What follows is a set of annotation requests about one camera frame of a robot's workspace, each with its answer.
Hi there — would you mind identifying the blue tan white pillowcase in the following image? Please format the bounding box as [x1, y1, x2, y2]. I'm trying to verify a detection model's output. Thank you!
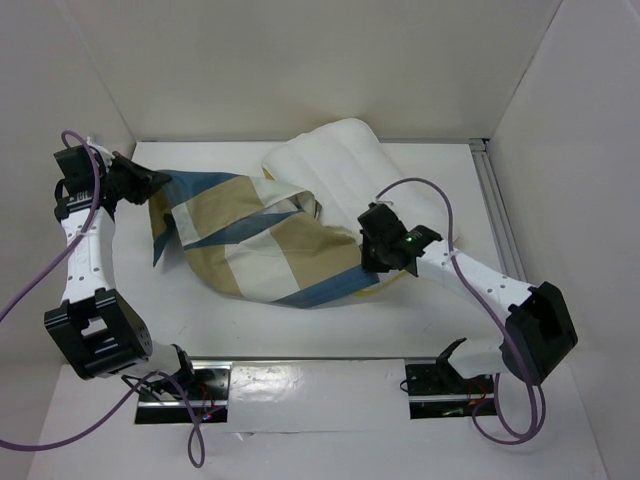
[148, 170, 379, 309]

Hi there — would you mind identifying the aluminium rail frame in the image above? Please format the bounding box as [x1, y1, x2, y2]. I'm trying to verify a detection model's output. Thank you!
[469, 139, 526, 281]

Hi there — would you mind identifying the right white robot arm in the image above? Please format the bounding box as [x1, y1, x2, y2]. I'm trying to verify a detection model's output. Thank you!
[358, 203, 578, 392]

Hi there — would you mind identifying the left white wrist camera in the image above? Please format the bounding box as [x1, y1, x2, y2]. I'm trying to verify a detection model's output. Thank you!
[85, 136, 115, 161]

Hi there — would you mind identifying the white pillow yellow trim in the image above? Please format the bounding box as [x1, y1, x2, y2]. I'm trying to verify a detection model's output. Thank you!
[261, 117, 467, 299]

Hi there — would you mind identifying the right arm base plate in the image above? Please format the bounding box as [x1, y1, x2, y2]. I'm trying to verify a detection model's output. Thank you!
[399, 359, 497, 420]

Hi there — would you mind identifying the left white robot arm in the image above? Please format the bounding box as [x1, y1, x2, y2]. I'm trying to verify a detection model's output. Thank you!
[44, 146, 198, 399]

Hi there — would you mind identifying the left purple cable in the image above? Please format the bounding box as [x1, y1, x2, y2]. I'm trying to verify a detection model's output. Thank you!
[0, 130, 217, 469]

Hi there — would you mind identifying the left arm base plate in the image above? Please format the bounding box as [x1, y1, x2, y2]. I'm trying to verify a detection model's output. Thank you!
[134, 357, 233, 425]

